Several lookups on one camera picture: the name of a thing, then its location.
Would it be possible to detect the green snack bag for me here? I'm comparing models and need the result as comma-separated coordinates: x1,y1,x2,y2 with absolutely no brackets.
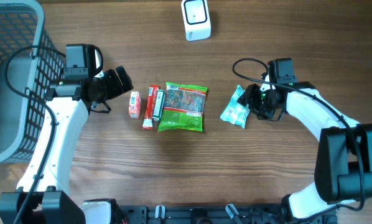
158,82,208,132

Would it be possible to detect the red Kleenex tissue pack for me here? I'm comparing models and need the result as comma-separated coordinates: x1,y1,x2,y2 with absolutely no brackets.
128,91,141,119

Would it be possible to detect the white barcode scanner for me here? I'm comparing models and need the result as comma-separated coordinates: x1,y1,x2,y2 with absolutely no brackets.
181,0,212,42

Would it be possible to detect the green white small box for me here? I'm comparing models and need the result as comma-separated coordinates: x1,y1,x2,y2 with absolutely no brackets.
152,90,165,121

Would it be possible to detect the black right camera cable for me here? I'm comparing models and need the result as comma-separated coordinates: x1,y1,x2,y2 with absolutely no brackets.
231,57,366,212

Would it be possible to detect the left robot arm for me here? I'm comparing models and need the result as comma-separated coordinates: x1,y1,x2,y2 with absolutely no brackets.
0,66,133,223

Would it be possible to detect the red stick sachet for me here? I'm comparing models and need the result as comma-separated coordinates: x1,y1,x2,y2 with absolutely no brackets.
142,85,160,129

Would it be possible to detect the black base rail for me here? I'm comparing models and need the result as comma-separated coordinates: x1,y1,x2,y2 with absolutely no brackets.
111,203,338,224

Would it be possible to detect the mint wet wipes pack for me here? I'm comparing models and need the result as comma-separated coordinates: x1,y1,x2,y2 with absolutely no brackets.
220,85,250,128

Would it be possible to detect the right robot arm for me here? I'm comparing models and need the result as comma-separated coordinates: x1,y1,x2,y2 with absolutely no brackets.
237,82,372,222

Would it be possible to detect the black camera cable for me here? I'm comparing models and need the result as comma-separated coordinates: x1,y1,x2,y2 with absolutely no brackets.
231,57,366,212
4,45,67,224

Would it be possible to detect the black left camera cable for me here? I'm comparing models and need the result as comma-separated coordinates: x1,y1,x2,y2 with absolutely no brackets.
4,45,67,224

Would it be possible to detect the grey plastic shopping basket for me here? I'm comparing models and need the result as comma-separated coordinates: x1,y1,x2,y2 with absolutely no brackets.
0,1,65,163

